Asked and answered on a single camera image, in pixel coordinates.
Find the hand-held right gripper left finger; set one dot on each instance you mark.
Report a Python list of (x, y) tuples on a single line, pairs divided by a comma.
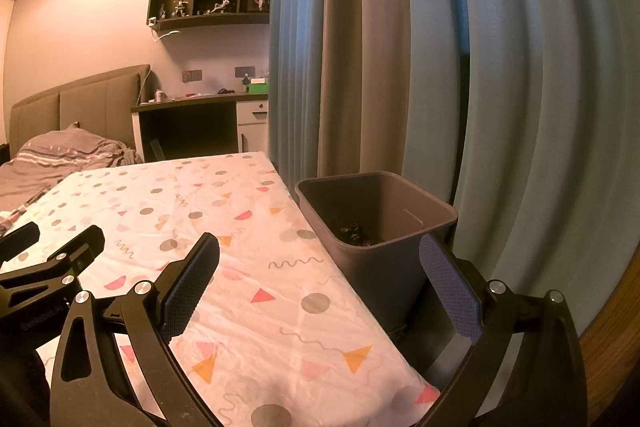
[(192, 287)]

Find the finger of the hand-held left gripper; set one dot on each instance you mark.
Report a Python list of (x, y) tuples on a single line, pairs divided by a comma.
[(80, 252), (20, 241)]

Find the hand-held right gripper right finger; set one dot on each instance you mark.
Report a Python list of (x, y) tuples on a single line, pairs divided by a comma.
[(450, 292)]

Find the grey plastic waste bin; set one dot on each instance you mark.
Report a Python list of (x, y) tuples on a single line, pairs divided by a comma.
[(380, 277)]

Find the black wrapper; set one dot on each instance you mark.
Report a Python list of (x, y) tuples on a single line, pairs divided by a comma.
[(356, 233)]

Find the patterned white tablecloth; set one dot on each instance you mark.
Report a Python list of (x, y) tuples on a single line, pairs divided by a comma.
[(240, 217)]

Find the dark desk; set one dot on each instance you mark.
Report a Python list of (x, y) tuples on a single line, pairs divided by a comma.
[(190, 132)]

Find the white drawer cabinet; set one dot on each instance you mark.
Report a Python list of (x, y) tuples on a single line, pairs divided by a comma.
[(252, 124)]

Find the pale grey-blue curtain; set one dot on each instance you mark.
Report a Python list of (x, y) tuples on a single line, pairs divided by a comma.
[(540, 107)]

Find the green box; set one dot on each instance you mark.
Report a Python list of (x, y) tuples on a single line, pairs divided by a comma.
[(259, 87)]

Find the beige curtain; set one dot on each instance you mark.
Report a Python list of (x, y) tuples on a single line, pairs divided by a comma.
[(365, 57)]

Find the blue curtain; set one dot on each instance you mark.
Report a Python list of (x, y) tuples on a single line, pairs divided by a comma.
[(297, 57)]

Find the wall socket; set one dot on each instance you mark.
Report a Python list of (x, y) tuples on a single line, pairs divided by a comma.
[(192, 76), (245, 72)]

